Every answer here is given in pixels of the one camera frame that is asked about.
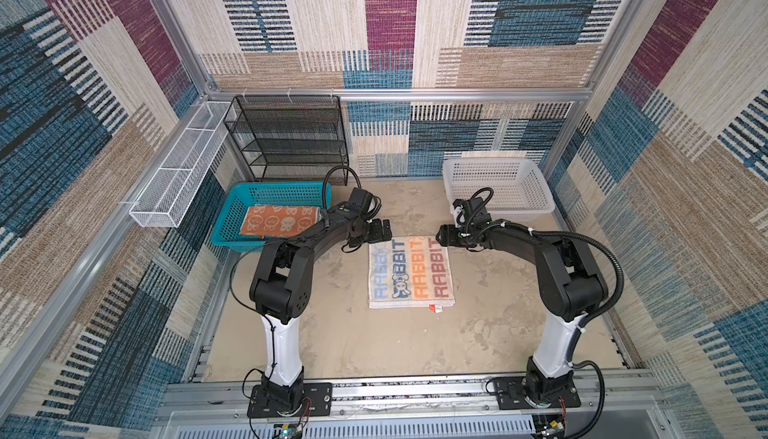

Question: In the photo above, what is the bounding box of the white plastic laundry basket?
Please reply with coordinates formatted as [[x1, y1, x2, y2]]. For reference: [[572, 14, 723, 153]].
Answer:
[[442, 157, 555, 221]]

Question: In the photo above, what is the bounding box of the orange and cream towel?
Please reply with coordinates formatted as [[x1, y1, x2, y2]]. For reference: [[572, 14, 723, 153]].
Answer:
[[239, 204, 320, 237]]

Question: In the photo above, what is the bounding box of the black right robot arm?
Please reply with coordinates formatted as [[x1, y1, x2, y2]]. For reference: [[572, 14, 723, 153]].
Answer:
[[436, 194, 609, 408]]

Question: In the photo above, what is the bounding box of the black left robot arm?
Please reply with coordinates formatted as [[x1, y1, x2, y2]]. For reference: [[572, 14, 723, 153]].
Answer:
[[249, 187, 392, 415]]

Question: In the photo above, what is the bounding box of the teal plastic basket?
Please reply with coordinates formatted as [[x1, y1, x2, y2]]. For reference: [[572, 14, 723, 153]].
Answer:
[[211, 181, 322, 254]]

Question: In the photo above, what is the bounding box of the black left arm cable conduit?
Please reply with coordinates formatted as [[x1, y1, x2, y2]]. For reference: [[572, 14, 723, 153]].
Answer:
[[321, 165, 383, 212]]

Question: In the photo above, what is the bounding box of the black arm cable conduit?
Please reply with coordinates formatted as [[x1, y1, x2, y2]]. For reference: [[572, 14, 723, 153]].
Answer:
[[461, 186, 625, 326], [321, 165, 383, 212]]

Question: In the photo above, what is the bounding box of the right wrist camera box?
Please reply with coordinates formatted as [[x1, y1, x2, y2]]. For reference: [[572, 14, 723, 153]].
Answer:
[[452, 199, 473, 228]]

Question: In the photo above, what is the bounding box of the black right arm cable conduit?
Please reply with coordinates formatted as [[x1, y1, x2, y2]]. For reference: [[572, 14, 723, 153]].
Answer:
[[461, 186, 625, 326]]

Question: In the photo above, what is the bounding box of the black wire shelf rack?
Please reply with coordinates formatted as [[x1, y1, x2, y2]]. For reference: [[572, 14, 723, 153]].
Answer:
[[223, 95, 350, 182]]

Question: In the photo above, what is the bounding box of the white wire mesh tray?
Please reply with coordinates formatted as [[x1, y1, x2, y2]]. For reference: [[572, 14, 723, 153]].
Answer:
[[129, 101, 230, 228]]

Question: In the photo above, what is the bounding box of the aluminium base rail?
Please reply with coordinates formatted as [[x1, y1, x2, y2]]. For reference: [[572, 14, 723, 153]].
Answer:
[[150, 369, 683, 438]]

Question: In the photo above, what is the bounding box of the aluminium frame post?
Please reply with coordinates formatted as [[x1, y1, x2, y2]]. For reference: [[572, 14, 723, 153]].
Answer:
[[540, 0, 645, 179]]

